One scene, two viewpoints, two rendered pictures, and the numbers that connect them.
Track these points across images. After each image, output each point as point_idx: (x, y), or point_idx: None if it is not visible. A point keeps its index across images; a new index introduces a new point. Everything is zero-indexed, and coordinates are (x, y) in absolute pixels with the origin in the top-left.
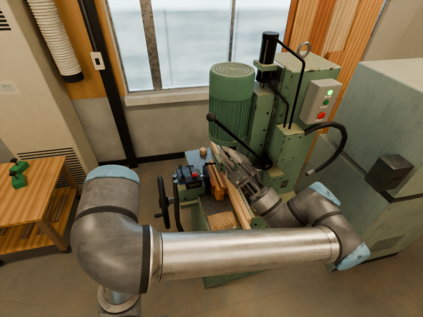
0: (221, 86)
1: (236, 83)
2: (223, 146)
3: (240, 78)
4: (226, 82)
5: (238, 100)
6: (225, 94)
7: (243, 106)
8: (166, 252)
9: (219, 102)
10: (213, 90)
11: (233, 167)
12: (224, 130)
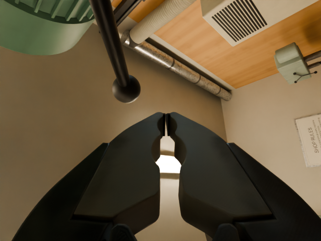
0: (64, 45)
1: (20, 47)
2: None
3: (3, 47)
4: (48, 52)
5: (17, 8)
6: (62, 35)
7: None
8: None
9: (88, 11)
10: (89, 26)
11: (209, 224)
12: (117, 43)
